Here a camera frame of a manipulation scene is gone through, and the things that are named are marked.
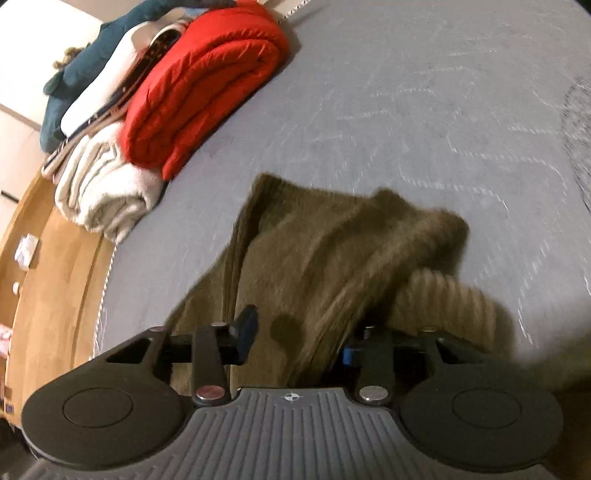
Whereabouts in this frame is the wooden bed frame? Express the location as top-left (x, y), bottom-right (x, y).
top-left (0, 173), bottom-right (116, 411)

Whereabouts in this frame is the patterned folded cloth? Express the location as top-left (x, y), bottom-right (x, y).
top-left (41, 25), bottom-right (188, 178)

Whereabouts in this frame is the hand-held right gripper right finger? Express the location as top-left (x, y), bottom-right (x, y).
top-left (343, 325), bottom-right (505, 408)

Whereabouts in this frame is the cream folded blanket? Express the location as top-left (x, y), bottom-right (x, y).
top-left (54, 122), bottom-right (167, 243)

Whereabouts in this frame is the teal folded blanket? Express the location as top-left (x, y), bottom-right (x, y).
top-left (39, 0), bottom-right (259, 153)

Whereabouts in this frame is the red folded blanket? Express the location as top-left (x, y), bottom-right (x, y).
top-left (121, 2), bottom-right (291, 182)

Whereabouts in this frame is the dark olive towel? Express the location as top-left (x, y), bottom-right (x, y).
top-left (164, 173), bottom-right (513, 398)

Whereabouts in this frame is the brown curly plush toy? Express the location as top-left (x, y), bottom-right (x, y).
top-left (52, 46), bottom-right (90, 72)

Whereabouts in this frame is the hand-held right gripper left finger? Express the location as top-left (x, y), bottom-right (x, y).
top-left (93, 304), bottom-right (260, 409)

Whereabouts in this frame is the white pillow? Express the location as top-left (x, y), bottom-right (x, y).
top-left (60, 23), bottom-right (185, 136)

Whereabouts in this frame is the white crumpled paper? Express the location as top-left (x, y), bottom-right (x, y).
top-left (15, 234), bottom-right (40, 269)

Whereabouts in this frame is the grey quilted mat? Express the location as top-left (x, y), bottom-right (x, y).
top-left (92, 0), bottom-right (591, 370)

